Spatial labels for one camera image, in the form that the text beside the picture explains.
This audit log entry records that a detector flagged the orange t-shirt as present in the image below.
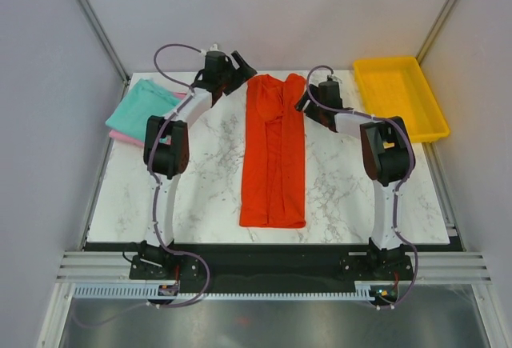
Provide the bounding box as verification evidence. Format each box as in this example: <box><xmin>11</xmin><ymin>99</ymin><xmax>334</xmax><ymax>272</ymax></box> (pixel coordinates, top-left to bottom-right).
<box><xmin>239</xmin><ymin>74</ymin><xmax>306</xmax><ymax>229</ymax></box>

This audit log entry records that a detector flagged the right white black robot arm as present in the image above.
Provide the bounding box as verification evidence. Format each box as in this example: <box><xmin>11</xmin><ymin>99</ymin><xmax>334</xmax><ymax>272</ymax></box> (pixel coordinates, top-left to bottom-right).
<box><xmin>295</xmin><ymin>77</ymin><xmax>418</xmax><ymax>280</ymax></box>

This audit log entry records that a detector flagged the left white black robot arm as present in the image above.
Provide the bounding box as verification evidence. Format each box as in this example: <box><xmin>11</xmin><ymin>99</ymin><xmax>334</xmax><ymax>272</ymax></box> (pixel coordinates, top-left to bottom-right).
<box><xmin>129</xmin><ymin>44</ymin><xmax>257</xmax><ymax>280</ymax></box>

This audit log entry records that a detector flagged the yellow plastic tray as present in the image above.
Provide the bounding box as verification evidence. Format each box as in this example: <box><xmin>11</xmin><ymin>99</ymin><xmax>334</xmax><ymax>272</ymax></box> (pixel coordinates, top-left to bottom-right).
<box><xmin>353</xmin><ymin>56</ymin><xmax>450</xmax><ymax>143</ymax></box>

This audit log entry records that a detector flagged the teal folded t-shirt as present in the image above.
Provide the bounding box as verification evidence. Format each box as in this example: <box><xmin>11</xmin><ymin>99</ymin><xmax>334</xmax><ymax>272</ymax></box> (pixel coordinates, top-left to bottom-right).
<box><xmin>106</xmin><ymin>79</ymin><xmax>184</xmax><ymax>142</ymax></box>

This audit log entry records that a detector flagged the pink folded t-shirt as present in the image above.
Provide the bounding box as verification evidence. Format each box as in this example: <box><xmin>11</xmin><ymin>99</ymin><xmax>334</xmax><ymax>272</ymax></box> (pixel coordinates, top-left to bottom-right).
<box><xmin>106</xmin><ymin>90</ymin><xmax>186</xmax><ymax>146</ymax></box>

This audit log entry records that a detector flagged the left aluminium frame post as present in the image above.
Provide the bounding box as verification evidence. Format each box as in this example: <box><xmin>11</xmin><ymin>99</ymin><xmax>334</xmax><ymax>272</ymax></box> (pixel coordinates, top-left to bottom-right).
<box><xmin>76</xmin><ymin>0</ymin><xmax>130</xmax><ymax>86</ymax></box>

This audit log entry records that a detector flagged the aluminium frame post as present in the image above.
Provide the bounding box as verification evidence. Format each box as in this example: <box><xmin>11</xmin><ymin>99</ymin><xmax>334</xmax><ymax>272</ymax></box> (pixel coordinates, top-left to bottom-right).
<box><xmin>76</xmin><ymin>0</ymin><xmax>130</xmax><ymax>86</ymax></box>
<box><xmin>416</xmin><ymin>0</ymin><xmax>459</xmax><ymax>65</ymax></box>

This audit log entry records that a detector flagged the right aluminium frame post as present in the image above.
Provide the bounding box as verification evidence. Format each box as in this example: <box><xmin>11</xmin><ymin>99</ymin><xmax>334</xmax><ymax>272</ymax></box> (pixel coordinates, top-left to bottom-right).
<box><xmin>416</xmin><ymin>0</ymin><xmax>459</xmax><ymax>65</ymax></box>

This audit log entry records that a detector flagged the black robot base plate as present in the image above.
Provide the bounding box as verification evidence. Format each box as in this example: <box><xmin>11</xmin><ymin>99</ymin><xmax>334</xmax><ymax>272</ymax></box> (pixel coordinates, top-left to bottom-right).
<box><xmin>128</xmin><ymin>243</ymin><xmax>417</xmax><ymax>295</ymax></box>

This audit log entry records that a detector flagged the white slotted cable duct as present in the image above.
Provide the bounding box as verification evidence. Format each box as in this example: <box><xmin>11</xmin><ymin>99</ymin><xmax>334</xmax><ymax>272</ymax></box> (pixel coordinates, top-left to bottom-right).
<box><xmin>74</xmin><ymin>283</ymin><xmax>398</xmax><ymax>301</ymax></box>

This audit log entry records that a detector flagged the aluminium extrusion rail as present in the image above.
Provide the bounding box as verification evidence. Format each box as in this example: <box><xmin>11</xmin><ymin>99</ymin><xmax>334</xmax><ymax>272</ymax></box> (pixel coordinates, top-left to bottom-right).
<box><xmin>57</xmin><ymin>251</ymin><xmax>491</xmax><ymax>285</ymax></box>

